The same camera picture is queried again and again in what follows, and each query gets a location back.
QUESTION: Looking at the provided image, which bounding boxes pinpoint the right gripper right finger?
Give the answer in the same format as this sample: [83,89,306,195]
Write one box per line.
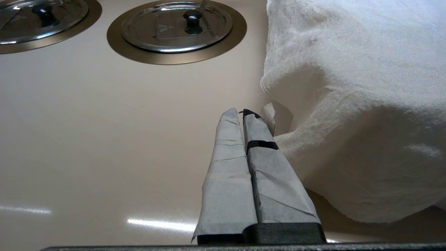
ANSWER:
[242,108,327,244]

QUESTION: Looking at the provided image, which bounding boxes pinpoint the white cloth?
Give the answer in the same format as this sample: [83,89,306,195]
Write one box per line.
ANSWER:
[260,0,446,223]

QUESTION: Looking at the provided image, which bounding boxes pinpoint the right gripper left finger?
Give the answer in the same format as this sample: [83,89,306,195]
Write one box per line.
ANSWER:
[191,107,259,244]

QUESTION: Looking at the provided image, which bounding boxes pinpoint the steel pot lid black knob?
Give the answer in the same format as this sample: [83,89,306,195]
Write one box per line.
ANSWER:
[121,0,233,53]
[0,0,89,45]

